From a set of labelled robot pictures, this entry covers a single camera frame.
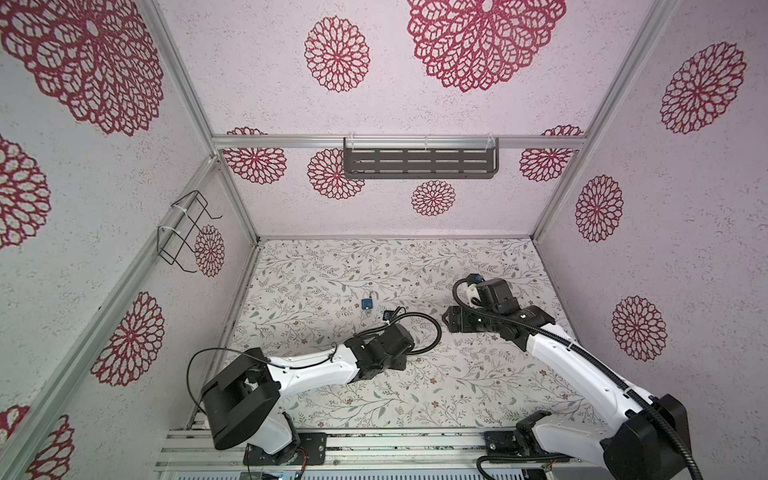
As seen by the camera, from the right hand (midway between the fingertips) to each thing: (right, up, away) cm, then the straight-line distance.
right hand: (456, 312), depth 82 cm
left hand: (-16, -13, +3) cm, 21 cm away
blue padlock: (-25, 0, +18) cm, 31 cm away
